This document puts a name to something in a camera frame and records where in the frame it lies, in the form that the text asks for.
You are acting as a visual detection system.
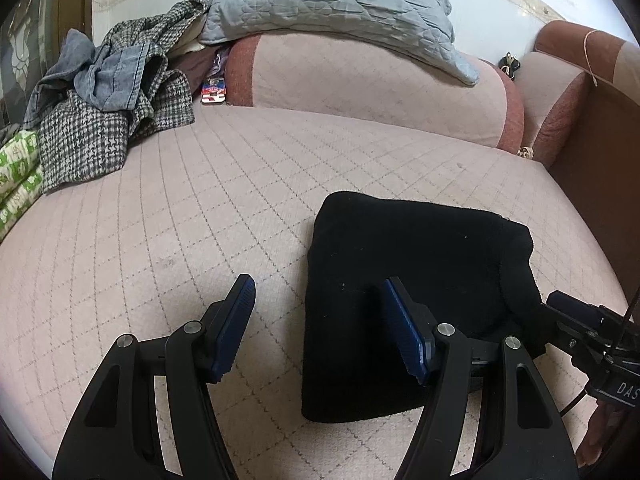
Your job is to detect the beige string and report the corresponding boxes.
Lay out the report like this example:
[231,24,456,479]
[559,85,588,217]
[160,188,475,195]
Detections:
[581,29,602,87]

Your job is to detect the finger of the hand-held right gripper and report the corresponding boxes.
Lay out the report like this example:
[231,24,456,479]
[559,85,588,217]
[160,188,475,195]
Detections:
[544,321,608,363]
[546,290,601,328]

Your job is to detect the pink and brown side cushion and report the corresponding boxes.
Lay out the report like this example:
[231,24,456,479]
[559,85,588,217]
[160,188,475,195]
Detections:
[515,20,640,168]

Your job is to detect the person's right hand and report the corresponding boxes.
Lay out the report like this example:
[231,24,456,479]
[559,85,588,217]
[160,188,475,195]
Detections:
[575,400,623,467]

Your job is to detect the houndstooth coat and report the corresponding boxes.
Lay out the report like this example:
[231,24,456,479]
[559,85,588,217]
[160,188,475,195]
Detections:
[22,0,213,195]

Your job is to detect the pink headboard cushion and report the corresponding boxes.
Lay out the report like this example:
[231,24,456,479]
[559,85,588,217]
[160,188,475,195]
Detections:
[226,32,526,153]

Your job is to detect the colourful small packet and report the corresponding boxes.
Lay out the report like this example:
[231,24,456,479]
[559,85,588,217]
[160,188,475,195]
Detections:
[201,50,231,106]

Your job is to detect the blue denim garment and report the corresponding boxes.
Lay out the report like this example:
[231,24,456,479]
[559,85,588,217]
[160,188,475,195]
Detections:
[22,29,168,128]

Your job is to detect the patterned glass door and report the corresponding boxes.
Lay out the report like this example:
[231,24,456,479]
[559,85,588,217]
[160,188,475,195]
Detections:
[0,0,93,131]

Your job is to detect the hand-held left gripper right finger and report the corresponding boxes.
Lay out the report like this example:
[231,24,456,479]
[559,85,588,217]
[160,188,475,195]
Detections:
[382,276,581,480]

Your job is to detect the black pants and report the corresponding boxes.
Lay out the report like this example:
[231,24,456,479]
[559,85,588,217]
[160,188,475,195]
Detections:
[301,191,548,423]

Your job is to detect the small dark object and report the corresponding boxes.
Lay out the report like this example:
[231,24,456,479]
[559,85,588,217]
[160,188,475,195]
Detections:
[499,52,522,80]

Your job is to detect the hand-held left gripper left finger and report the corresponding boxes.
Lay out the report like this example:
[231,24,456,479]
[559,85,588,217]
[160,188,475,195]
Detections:
[50,274,257,480]

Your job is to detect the pink quilted bed cover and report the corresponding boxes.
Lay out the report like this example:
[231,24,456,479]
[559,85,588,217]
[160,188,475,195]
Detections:
[0,102,631,480]

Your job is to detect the green patterned blanket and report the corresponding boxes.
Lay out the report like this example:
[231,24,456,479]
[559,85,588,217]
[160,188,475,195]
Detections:
[0,130,46,241]

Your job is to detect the black cable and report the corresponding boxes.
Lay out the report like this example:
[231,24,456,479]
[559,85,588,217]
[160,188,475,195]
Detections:
[559,290,640,417]

